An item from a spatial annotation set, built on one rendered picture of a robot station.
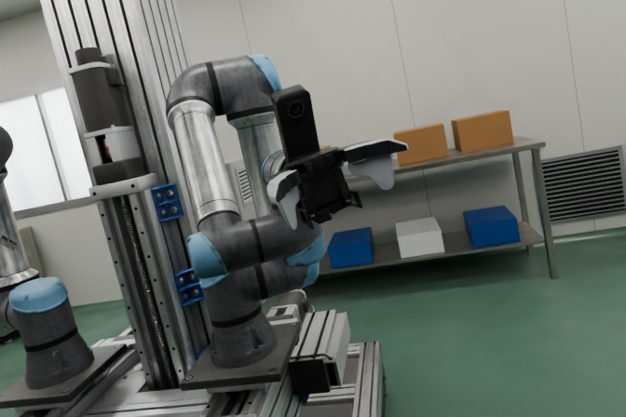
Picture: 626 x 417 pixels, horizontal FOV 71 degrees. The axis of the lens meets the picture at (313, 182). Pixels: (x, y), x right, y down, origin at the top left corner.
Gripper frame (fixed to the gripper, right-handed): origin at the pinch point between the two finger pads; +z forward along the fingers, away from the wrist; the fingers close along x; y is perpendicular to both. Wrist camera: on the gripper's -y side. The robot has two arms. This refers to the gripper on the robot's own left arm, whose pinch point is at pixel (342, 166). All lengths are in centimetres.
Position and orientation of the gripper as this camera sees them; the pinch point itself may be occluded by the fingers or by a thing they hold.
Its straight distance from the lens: 44.0
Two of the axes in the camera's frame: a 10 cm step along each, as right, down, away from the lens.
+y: 3.3, 9.3, 1.6
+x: -9.0, 3.6, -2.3
